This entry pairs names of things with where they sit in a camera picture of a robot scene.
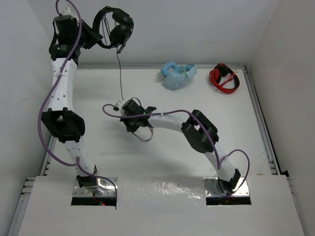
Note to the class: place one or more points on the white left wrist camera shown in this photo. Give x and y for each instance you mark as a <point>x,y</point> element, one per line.
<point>70,11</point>

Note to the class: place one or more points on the red black headphones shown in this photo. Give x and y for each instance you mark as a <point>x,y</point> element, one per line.
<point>222,75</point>

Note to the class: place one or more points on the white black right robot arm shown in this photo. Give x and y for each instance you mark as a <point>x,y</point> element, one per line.
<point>201,135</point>

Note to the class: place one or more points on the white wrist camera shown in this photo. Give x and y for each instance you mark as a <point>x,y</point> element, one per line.
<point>118,107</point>
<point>70,11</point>

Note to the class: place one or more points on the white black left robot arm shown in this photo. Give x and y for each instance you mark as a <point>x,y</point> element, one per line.
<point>60,118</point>

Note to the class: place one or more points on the black headset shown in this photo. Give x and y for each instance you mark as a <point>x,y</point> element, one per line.
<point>120,34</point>

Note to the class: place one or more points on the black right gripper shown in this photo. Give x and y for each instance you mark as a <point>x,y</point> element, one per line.
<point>133,128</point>

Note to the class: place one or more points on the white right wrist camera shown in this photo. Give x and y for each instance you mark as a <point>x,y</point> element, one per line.
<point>118,107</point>

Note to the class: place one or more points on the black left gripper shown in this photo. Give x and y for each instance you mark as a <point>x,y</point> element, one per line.
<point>92,37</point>

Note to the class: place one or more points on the light blue headphones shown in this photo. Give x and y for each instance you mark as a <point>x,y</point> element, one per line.
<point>173,76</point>

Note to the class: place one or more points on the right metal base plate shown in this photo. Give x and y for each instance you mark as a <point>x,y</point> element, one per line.
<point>213,190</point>

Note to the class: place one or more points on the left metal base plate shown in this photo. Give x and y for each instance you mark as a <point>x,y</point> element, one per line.
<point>103,189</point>

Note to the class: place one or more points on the metal base plate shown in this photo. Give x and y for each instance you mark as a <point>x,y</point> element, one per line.
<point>213,190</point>
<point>103,189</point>

